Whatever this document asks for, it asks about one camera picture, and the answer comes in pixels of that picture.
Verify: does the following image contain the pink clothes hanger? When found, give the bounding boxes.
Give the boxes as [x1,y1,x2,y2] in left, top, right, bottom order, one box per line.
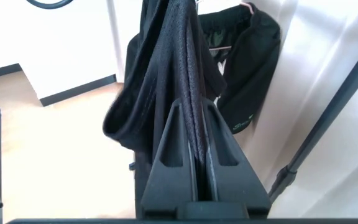
[194,0,255,52]

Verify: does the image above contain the black clothes rack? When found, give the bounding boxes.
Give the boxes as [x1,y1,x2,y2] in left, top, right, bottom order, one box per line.
[268,29,358,203]

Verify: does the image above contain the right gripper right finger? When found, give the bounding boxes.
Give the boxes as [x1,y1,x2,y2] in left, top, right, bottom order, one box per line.
[201,98,272,218]

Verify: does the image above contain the black garment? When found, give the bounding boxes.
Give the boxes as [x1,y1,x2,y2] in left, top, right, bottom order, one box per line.
[103,0,228,218]

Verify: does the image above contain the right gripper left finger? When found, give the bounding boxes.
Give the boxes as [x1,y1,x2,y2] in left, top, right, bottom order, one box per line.
[141,98,198,218]

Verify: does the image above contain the black shorts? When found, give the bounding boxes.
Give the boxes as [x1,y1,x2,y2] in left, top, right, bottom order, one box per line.
[197,2,282,135]

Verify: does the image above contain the beige curtain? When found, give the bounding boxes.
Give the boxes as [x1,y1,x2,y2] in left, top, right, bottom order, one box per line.
[228,0,358,218]

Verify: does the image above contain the black cable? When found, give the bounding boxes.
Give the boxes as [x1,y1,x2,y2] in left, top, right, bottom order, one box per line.
[25,0,74,10]

